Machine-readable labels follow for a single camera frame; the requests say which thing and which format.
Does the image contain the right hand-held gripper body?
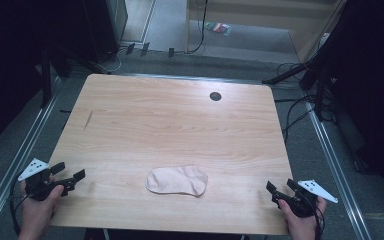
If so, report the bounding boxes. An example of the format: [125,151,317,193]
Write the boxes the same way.
[278,179,339,219]

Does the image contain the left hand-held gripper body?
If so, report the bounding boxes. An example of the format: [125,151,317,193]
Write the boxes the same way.
[17,157,75,202]

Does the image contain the pale pink sock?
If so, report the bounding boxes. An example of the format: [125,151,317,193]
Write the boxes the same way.
[145,169,201,197]
[145,165,209,198]

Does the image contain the person's left hand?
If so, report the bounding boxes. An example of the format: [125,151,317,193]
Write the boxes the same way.
[19,179,65,238]

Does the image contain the person's right hand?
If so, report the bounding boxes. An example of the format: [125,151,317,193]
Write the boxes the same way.
[277,195,328,238]

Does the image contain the black upright stand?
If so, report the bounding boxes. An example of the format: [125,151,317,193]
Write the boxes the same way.
[40,46,53,108]

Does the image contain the black cabinet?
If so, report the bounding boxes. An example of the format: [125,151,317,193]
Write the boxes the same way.
[81,0,129,63]

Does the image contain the colourful flat packet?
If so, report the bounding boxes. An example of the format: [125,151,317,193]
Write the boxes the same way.
[204,21,233,37]

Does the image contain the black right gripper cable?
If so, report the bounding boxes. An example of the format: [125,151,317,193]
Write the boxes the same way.
[314,205,326,240]

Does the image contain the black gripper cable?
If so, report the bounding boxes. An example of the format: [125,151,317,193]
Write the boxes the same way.
[314,205,326,240]
[9,173,31,236]

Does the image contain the metal floor rail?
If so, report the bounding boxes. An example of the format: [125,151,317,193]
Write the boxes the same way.
[0,75,63,238]
[304,99,373,240]

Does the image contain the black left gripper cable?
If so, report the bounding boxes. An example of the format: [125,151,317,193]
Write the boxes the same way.
[9,173,31,236]

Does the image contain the black floor cable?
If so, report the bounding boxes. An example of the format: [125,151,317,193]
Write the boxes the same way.
[281,94,316,143]
[275,61,306,78]

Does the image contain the black cables on floor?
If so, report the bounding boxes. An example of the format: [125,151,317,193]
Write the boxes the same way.
[262,59,318,85]

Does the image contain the white floor cable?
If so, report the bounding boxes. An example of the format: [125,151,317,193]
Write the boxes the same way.
[97,46,128,74]

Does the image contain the black hanging cable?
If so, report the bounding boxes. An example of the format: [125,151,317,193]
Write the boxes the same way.
[185,0,209,55]

